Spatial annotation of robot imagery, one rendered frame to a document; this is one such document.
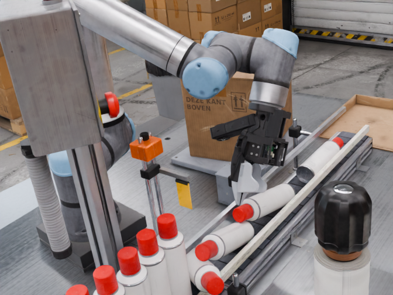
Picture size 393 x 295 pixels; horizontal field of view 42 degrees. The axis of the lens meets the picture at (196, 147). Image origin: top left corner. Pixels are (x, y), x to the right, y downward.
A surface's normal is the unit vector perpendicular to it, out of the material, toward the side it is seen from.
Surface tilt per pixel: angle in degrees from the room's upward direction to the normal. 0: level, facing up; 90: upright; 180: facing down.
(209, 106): 90
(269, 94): 64
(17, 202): 0
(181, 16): 87
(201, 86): 91
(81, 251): 1
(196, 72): 91
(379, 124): 0
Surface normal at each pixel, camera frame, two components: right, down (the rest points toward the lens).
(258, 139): -0.58, -0.08
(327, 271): -0.70, 0.42
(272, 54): -0.28, -0.01
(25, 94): 0.29, 0.40
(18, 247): -0.11, -0.89
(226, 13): 0.74, 0.17
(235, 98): -0.44, 0.45
